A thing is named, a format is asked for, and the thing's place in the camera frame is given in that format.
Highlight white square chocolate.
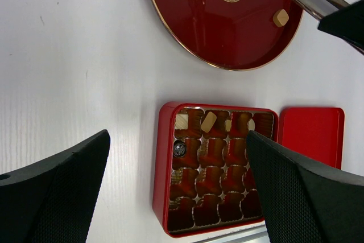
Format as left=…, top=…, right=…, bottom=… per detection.
left=175, top=113, right=189, bottom=130

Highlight round red plate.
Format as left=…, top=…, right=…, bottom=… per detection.
left=152, top=0, right=303, bottom=71

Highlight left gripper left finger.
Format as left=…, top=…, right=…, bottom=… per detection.
left=1, top=130, right=110, bottom=242

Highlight tan square chocolate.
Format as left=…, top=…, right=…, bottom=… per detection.
left=201, top=112, right=217, bottom=133

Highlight white cube chocolate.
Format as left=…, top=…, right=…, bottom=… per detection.
left=225, top=120, right=232, bottom=132

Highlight red box lid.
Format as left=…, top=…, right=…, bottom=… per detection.
left=278, top=107, right=345, bottom=170

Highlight tan cube chocolate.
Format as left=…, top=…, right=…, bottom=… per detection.
left=272, top=9, right=289, bottom=27

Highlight red chocolate box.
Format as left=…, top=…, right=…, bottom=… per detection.
left=152, top=102, right=278, bottom=238

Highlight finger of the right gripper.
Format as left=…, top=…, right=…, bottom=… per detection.
left=318, top=0, right=363, bottom=50

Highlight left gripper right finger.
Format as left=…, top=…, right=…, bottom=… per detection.
left=246, top=131, right=363, bottom=242

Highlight dark round chocolate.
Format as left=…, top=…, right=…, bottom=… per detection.
left=173, top=141, right=187, bottom=158

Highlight aluminium rail frame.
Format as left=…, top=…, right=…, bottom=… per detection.
left=198, top=229, right=270, bottom=243

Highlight white heart chocolate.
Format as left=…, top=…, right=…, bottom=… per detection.
left=247, top=119, right=255, bottom=131

